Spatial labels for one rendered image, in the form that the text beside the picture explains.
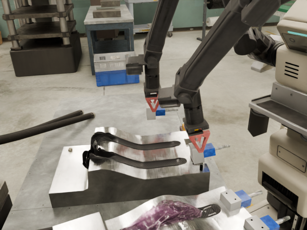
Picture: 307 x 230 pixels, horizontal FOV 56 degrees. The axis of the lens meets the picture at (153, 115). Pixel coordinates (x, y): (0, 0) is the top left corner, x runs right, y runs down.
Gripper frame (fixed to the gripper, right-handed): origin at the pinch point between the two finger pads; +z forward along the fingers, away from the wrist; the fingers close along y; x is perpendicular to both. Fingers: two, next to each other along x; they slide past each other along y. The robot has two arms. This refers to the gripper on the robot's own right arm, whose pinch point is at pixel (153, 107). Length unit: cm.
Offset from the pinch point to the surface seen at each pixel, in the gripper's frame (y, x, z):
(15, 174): -91, -106, 96
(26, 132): 6.8, -49.4, 3.5
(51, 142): -3.6, -44.2, 15.2
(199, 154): 31.5, 11.7, 2.8
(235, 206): 49, 18, 9
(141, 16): -614, 33, 58
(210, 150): 31.0, 15.4, 1.9
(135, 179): 36.1, -9.3, 6.5
